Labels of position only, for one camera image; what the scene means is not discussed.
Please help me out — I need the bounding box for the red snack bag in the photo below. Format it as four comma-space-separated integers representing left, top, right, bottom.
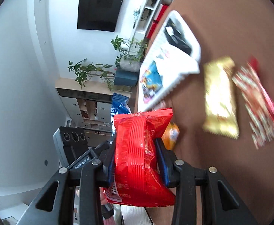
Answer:
103, 108, 175, 208

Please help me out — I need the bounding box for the tall plant blue pot left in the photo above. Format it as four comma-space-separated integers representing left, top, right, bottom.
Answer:
68, 58, 137, 92

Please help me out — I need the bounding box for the red storage box left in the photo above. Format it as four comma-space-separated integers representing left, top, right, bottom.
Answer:
146, 21, 157, 39

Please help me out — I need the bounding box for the black snack packet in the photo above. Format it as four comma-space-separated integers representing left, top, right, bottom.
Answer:
164, 18, 192, 55

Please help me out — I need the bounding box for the gold snack packet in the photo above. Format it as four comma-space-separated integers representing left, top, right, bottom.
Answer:
203, 56, 239, 139

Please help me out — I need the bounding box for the black wall television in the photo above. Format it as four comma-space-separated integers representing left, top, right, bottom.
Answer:
77, 0, 123, 32

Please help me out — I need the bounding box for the trailing plant on cabinet left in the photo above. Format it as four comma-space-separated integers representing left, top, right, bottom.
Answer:
110, 36, 148, 64

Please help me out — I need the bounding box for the red storage box right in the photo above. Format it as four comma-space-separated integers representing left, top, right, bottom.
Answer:
153, 4, 168, 23

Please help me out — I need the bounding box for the orange snack packet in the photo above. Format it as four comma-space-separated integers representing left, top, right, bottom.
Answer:
161, 122, 180, 150

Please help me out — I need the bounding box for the red star heart snack packet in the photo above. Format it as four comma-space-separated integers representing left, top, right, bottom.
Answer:
232, 57, 274, 149

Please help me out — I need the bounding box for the white tv cabinet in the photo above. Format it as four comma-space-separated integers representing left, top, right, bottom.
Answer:
128, 0, 175, 52

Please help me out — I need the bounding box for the small white pot under cabinet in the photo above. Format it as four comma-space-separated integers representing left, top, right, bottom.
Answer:
161, 0, 173, 6

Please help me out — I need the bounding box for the white plastic tray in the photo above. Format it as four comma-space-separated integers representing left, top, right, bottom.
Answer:
137, 10, 201, 112

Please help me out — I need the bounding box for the plant in ribbed white pot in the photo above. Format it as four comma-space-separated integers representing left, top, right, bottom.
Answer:
115, 54, 141, 73

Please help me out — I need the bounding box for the blue snack bag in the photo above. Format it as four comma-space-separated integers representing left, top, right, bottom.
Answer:
110, 93, 131, 135

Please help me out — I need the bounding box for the wooden storage cabinet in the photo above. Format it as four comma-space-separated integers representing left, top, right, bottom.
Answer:
55, 78, 131, 132

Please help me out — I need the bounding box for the red storage box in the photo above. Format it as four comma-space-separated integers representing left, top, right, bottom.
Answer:
146, 21, 157, 39
153, 4, 168, 23

